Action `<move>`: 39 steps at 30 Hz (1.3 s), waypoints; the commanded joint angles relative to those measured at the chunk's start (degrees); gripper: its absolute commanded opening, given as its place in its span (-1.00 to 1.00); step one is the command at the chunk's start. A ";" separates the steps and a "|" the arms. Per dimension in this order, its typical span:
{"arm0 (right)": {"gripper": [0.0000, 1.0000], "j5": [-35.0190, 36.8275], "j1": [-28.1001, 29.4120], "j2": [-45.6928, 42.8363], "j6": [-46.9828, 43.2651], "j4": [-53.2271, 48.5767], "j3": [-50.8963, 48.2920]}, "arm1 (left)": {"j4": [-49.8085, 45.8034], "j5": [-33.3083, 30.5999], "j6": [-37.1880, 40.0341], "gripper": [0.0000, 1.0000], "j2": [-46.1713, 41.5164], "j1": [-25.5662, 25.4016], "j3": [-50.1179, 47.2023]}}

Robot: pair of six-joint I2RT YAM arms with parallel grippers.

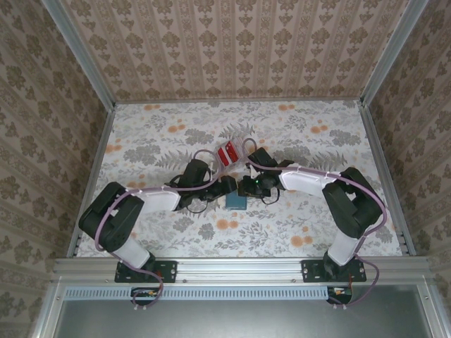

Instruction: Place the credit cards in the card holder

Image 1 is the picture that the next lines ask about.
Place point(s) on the blue card holder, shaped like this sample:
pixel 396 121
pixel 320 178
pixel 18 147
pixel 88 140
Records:
pixel 236 203

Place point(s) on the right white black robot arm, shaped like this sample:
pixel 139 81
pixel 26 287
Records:
pixel 303 181

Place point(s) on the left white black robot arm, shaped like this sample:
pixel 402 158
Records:
pixel 158 200

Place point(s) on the red credit card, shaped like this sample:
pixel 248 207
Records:
pixel 223 155
pixel 234 149

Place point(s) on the red clear plastic package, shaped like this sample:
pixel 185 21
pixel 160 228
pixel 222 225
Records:
pixel 232 164

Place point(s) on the grey metal sheet panel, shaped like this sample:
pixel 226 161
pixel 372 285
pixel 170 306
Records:
pixel 229 320

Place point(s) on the aluminium front frame rail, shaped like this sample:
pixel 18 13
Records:
pixel 239 269

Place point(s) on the aluminium frame rail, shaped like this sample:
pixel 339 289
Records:
pixel 432 310
pixel 47 310
pixel 239 269

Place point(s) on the aluminium back rail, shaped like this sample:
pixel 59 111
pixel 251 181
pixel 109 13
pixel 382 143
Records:
pixel 239 100

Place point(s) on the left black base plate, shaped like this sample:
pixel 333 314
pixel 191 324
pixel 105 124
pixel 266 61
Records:
pixel 169 271

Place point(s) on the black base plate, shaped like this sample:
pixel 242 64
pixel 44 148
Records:
pixel 169 271
pixel 311 271

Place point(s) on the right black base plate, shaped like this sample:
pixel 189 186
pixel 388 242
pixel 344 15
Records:
pixel 311 271

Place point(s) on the aluminium side rail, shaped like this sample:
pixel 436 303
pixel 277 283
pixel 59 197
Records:
pixel 92 176
pixel 386 176

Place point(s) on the aluminium corner post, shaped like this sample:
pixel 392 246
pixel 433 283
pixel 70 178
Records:
pixel 82 53
pixel 387 53

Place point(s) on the aluminium lower frame rail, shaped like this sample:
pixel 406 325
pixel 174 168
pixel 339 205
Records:
pixel 432 310
pixel 47 310

